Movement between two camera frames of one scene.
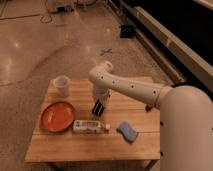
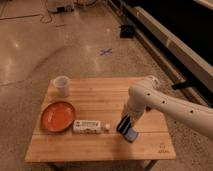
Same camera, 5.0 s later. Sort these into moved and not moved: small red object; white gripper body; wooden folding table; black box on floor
Moved: white gripper body
Not moved: small red object; black box on floor; wooden folding table
